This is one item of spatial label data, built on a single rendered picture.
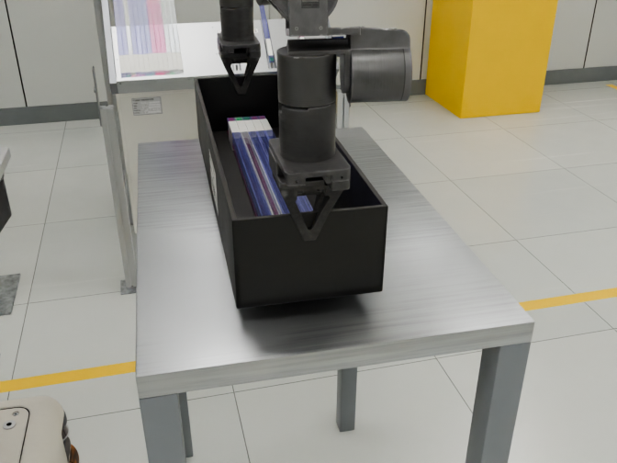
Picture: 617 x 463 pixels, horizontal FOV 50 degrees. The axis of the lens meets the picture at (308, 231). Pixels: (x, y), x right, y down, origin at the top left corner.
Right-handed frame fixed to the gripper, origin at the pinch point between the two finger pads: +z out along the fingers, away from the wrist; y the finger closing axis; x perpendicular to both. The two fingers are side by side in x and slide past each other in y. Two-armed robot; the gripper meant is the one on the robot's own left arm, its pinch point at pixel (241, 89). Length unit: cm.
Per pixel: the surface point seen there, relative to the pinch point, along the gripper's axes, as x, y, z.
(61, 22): 66, 276, 38
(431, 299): -16, -56, 11
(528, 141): -174, 187, 95
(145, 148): 18.3, 3.2, 11.0
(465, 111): -156, 230, 91
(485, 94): -167, 230, 81
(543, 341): -91, 25, 92
